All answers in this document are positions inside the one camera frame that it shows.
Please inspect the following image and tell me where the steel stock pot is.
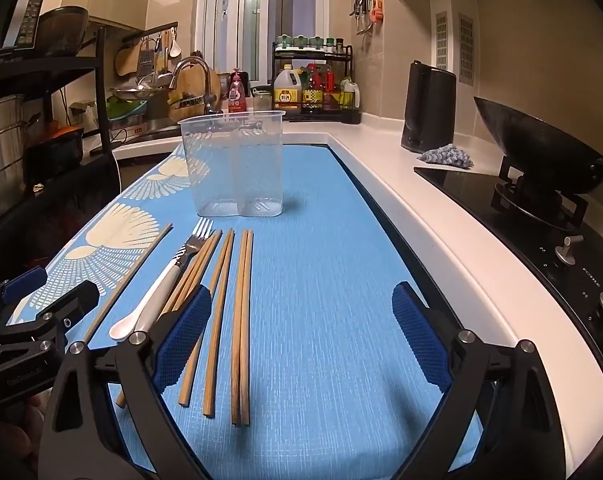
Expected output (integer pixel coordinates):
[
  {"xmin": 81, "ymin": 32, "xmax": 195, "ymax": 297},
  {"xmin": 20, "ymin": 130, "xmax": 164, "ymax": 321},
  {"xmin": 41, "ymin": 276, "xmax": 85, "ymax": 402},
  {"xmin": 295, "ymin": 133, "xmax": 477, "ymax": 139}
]
[{"xmin": 0, "ymin": 94, "xmax": 29, "ymax": 191}]

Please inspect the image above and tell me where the sliding glass window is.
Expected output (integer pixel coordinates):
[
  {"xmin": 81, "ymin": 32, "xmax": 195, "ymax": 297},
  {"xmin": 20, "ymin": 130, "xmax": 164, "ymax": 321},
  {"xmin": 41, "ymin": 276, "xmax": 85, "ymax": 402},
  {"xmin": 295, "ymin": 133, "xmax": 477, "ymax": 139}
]
[{"xmin": 196, "ymin": 0, "xmax": 327, "ymax": 96}]

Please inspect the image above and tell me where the pink dish soap bottle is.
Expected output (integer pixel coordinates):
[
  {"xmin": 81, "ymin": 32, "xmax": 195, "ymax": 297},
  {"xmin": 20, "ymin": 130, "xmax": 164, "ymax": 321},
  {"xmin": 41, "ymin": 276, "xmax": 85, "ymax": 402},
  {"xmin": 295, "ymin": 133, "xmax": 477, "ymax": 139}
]
[{"xmin": 228, "ymin": 67, "xmax": 248, "ymax": 113}]

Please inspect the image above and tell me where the steel kitchen sink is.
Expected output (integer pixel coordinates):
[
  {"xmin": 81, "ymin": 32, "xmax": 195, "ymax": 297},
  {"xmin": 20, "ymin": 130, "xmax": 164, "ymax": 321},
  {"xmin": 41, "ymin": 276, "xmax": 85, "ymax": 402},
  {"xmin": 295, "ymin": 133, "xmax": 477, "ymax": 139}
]
[{"xmin": 108, "ymin": 120, "xmax": 182, "ymax": 143}]

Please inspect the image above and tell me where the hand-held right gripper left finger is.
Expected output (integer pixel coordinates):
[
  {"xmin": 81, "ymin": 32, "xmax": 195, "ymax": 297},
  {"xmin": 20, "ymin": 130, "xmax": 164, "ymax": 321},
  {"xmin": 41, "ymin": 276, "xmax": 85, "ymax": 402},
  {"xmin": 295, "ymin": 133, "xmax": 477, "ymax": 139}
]
[{"xmin": 38, "ymin": 284, "xmax": 213, "ymax": 480}]

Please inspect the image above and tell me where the green plastic basin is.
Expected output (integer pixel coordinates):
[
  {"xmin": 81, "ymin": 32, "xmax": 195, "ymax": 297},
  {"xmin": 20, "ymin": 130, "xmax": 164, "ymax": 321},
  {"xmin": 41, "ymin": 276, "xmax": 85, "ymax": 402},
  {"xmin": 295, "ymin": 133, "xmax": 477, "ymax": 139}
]
[{"xmin": 106, "ymin": 99, "xmax": 149, "ymax": 121}]

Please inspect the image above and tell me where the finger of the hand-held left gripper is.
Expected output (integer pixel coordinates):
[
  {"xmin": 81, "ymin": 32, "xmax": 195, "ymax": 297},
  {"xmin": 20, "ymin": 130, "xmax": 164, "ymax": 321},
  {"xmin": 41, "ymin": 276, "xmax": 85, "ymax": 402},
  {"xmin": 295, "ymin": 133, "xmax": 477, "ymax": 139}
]
[
  {"xmin": 34, "ymin": 280, "xmax": 101, "ymax": 333},
  {"xmin": 0, "ymin": 266, "xmax": 49, "ymax": 332}
]

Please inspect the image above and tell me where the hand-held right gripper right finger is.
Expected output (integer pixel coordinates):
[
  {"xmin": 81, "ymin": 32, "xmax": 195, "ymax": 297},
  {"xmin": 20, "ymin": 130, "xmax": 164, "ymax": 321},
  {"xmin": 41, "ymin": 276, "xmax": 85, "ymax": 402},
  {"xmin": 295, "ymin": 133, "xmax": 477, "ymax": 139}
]
[{"xmin": 391, "ymin": 282, "xmax": 567, "ymax": 480}]

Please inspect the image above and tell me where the black glass gas stove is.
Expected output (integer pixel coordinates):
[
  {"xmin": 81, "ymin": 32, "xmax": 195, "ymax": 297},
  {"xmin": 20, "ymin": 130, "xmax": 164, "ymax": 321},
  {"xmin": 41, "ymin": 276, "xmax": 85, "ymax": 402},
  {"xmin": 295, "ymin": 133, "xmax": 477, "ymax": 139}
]
[{"xmin": 414, "ymin": 166, "xmax": 603, "ymax": 356}]

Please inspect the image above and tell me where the steel bowl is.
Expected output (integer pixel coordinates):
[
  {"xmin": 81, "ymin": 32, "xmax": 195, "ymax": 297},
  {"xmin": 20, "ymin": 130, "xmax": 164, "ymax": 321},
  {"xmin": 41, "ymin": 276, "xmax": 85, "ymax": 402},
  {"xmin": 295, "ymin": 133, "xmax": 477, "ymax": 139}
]
[{"xmin": 108, "ymin": 85, "xmax": 174, "ymax": 103}]

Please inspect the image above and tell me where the large cooking oil bottle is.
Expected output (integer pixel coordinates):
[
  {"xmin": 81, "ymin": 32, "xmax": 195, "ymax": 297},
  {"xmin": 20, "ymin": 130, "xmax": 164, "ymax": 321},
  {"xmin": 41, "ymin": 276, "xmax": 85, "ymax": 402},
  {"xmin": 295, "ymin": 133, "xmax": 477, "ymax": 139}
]
[{"xmin": 272, "ymin": 66, "xmax": 303, "ymax": 111}]

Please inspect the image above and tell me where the dark pot with orange lid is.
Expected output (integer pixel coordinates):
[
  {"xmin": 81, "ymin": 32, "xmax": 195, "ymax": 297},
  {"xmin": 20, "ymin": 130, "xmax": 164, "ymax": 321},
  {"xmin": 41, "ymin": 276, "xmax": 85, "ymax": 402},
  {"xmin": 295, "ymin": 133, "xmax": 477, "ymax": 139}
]
[{"xmin": 26, "ymin": 122, "xmax": 85, "ymax": 176}]

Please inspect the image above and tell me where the white button panel appliance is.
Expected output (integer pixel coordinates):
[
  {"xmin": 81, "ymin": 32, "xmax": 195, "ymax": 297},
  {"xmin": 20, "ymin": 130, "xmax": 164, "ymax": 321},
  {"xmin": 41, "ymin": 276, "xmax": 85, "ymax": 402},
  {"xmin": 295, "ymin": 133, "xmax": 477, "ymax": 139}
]
[{"xmin": 4, "ymin": 0, "xmax": 52, "ymax": 51}]

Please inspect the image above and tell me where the white ceramic spoon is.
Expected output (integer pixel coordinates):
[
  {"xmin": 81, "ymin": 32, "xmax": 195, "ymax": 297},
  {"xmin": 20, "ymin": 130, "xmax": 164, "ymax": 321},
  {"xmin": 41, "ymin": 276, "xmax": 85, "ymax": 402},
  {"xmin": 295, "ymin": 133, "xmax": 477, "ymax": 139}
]
[{"xmin": 108, "ymin": 265, "xmax": 179, "ymax": 343}]

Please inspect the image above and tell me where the black knife block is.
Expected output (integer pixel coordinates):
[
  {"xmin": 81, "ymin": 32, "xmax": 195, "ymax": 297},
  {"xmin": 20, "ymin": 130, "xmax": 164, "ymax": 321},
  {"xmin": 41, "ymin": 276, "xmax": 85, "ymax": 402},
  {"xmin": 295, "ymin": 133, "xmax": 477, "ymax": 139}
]
[{"xmin": 400, "ymin": 60, "xmax": 457, "ymax": 153}]

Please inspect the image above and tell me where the wide wall vent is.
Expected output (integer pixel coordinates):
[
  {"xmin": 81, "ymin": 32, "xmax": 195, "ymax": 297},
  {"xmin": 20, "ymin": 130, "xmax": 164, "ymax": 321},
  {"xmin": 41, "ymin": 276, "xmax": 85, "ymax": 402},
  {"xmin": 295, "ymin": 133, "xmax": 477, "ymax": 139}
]
[{"xmin": 458, "ymin": 12, "xmax": 475, "ymax": 85}]

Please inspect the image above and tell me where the blue grey dish cloth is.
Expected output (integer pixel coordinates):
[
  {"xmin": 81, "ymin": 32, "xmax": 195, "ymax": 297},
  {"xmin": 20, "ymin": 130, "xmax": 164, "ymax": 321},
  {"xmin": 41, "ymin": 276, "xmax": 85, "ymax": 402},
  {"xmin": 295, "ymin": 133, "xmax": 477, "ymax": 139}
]
[{"xmin": 417, "ymin": 144, "xmax": 475, "ymax": 168}]

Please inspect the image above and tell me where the person's left hand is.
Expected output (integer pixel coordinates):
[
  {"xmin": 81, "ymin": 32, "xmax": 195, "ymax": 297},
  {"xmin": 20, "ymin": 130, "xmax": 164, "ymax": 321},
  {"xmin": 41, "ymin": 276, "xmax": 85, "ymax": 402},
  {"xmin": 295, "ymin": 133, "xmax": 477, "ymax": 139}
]
[{"xmin": 0, "ymin": 395, "xmax": 49, "ymax": 480}]

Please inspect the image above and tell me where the hanging steel grater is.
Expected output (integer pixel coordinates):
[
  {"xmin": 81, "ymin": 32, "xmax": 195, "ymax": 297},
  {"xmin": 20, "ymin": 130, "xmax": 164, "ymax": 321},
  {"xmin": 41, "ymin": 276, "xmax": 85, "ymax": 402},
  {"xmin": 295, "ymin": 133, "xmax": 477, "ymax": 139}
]
[{"xmin": 137, "ymin": 40, "xmax": 158, "ymax": 78}]

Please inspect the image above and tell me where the row of green-capped spice jars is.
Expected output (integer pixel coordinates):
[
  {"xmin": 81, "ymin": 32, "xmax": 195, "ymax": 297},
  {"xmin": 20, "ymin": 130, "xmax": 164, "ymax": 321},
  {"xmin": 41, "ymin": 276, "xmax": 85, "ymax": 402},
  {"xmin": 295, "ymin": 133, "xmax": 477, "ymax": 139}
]
[{"xmin": 275, "ymin": 34, "xmax": 345, "ymax": 55}]

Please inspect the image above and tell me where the green oil bottle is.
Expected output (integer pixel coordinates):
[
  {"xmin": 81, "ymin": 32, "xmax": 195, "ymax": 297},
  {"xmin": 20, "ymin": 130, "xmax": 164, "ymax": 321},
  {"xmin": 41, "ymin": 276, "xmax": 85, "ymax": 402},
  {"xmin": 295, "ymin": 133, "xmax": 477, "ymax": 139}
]
[{"xmin": 340, "ymin": 77, "xmax": 361, "ymax": 110}]

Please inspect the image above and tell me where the white handled steel fork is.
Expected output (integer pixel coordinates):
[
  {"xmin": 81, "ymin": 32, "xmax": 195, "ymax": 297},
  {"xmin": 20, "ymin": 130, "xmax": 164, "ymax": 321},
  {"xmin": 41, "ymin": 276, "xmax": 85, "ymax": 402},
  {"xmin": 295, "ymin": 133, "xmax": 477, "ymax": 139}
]
[{"xmin": 134, "ymin": 217, "xmax": 215, "ymax": 333}]

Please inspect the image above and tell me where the white cable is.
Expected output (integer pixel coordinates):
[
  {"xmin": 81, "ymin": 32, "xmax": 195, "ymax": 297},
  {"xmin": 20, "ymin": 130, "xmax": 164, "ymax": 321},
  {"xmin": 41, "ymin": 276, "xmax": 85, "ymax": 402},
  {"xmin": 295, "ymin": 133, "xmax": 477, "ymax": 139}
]
[{"xmin": 108, "ymin": 152, "xmax": 123, "ymax": 201}]

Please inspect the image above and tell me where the narrow wall vent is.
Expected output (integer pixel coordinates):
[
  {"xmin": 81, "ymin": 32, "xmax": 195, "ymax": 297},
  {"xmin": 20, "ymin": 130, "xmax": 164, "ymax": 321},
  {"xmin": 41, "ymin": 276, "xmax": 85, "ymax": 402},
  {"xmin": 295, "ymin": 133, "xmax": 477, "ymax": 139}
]
[{"xmin": 434, "ymin": 11, "xmax": 449, "ymax": 72}]

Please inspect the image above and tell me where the dark sauce bottle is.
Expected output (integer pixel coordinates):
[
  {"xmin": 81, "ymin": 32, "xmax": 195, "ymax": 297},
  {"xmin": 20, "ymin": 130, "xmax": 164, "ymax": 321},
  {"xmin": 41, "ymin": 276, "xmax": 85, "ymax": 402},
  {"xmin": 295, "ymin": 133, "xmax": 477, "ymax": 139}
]
[{"xmin": 301, "ymin": 66, "xmax": 319, "ymax": 113}]

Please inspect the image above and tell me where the black wok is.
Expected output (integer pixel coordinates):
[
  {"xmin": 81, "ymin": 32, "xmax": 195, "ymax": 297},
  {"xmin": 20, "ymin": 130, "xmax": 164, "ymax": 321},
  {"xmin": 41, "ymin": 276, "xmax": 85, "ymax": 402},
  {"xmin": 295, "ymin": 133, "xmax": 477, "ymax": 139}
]
[{"xmin": 474, "ymin": 96, "xmax": 603, "ymax": 196}]

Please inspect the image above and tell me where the round wooden cutting board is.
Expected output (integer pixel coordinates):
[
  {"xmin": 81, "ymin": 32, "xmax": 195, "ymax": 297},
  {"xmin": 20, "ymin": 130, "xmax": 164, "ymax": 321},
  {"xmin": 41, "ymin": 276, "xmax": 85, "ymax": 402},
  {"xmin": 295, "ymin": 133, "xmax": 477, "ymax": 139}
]
[{"xmin": 168, "ymin": 67, "xmax": 214, "ymax": 123}]

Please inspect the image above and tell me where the black spice rack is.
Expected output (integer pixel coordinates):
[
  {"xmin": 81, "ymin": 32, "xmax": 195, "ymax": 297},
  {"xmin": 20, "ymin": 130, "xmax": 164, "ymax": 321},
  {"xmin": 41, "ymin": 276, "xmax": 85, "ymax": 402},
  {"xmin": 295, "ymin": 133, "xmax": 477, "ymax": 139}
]
[{"xmin": 271, "ymin": 41, "xmax": 362, "ymax": 123}]

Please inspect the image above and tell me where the hanging wooden cutting board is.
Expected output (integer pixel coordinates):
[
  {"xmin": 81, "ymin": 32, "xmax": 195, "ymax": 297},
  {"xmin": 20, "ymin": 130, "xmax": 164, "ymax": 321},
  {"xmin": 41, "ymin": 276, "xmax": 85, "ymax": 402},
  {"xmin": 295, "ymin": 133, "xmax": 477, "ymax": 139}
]
[{"xmin": 114, "ymin": 45, "xmax": 142, "ymax": 77}]

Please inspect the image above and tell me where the blue patterned mat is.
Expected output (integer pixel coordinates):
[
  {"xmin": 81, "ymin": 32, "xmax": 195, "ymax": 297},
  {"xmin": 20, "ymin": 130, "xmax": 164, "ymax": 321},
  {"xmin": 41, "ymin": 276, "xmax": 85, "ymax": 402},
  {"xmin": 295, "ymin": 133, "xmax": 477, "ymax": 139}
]
[{"xmin": 6, "ymin": 142, "xmax": 485, "ymax": 476}]

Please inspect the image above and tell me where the black shelf rack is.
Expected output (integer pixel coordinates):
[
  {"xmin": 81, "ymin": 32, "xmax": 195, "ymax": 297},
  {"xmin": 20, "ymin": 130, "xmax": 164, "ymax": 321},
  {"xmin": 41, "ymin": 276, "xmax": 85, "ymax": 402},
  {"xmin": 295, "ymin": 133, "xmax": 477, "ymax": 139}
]
[{"xmin": 0, "ymin": 27, "xmax": 127, "ymax": 261}]

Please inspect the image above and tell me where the clear plastic utensil holder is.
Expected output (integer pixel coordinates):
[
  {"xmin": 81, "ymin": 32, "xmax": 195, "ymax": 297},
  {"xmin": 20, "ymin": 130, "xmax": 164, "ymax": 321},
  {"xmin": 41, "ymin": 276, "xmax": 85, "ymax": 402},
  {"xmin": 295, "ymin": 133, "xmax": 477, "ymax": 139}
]
[{"xmin": 177, "ymin": 108, "xmax": 288, "ymax": 218}]

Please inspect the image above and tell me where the black burner grate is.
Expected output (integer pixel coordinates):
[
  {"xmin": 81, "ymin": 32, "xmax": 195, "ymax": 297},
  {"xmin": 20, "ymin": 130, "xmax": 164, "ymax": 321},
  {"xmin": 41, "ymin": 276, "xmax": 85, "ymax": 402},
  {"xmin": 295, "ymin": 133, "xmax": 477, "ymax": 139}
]
[{"xmin": 491, "ymin": 155, "xmax": 589, "ymax": 231}]

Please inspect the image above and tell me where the red capped sauce bottle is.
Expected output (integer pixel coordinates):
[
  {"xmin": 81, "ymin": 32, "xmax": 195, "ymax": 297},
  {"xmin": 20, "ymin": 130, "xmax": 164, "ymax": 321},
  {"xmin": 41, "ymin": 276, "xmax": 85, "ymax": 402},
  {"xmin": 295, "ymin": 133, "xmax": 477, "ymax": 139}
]
[{"xmin": 321, "ymin": 67, "xmax": 339, "ymax": 111}]

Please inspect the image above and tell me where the black wall rail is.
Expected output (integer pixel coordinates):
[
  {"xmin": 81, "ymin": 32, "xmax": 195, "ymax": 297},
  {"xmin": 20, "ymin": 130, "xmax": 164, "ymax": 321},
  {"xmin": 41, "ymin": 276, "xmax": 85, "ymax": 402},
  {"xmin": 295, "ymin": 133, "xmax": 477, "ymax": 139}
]
[{"xmin": 121, "ymin": 22, "xmax": 179, "ymax": 43}]

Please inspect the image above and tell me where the dark round bowl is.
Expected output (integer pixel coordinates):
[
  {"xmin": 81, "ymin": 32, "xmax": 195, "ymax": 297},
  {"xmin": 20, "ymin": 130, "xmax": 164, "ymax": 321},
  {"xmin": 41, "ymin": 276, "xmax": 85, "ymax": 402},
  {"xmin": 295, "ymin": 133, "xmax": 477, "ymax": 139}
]
[{"xmin": 37, "ymin": 6, "xmax": 89, "ymax": 58}]

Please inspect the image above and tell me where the steel kitchen faucet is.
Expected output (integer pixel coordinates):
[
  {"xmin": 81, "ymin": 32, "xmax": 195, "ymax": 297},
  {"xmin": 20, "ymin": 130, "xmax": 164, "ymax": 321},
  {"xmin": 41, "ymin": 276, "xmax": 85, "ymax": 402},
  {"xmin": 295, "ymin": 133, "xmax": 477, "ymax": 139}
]
[{"xmin": 170, "ymin": 57, "xmax": 217, "ymax": 113}]

